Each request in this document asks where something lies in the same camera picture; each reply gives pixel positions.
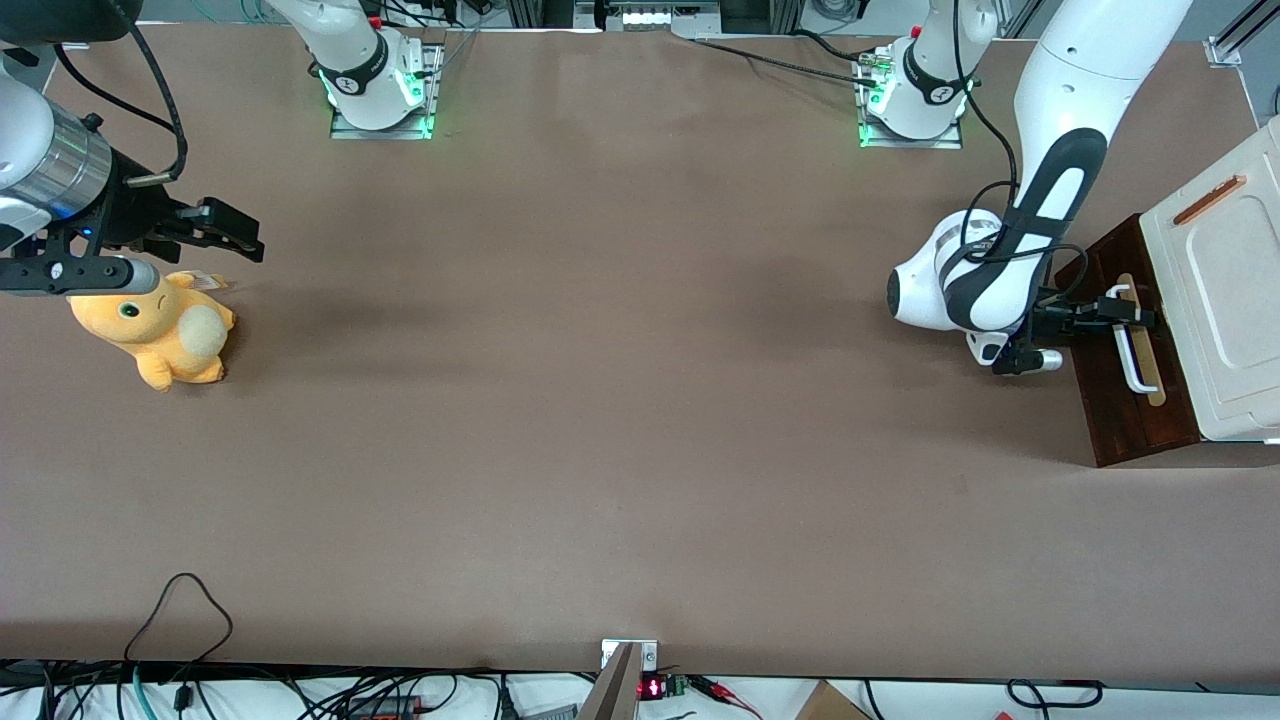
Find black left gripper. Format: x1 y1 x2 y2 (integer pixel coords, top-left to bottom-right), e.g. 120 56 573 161
1012 290 1159 373

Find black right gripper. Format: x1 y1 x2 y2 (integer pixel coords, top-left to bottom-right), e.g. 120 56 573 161
45 150 266 264

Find white drawer handle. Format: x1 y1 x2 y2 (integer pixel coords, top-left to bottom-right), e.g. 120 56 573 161
1104 284 1154 394

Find yellow plush toy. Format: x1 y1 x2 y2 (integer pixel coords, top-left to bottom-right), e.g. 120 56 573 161
67 270 237 392

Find brown cardboard piece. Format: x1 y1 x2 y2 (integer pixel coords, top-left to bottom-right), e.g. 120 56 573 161
794 680 873 720

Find white power strip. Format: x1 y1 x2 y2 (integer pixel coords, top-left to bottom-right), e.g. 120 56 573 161
606 0 723 31

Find orange black device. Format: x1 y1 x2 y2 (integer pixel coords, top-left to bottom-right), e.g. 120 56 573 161
345 694 426 720

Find red clip leads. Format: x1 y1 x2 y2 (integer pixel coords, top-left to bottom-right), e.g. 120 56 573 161
688 676 763 719

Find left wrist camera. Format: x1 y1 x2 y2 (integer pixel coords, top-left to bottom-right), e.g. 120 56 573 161
990 342 1064 378

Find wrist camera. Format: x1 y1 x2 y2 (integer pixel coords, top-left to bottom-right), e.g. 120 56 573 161
0 256 161 297
990 342 1064 378

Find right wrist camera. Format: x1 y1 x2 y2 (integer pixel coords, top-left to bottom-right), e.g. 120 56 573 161
0 256 161 297

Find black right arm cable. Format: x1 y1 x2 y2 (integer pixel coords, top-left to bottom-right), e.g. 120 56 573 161
52 20 191 188

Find copper cabinet handle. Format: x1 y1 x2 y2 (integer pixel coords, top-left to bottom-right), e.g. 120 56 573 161
1173 174 1248 227

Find aluminium frame profile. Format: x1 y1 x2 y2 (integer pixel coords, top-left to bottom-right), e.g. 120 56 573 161
1204 0 1280 68

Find thin black cable loop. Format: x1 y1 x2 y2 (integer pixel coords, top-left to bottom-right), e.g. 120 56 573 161
124 572 234 669

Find thick black cable loop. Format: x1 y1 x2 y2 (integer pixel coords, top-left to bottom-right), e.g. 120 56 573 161
1007 679 1105 710

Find black cable on table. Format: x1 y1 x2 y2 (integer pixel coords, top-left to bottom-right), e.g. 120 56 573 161
672 30 886 89

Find small metal bracket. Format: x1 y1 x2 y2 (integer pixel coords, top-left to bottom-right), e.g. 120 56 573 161
600 639 660 672

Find aluminium camera pole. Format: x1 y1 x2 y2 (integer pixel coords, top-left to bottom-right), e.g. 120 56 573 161
574 643 643 720

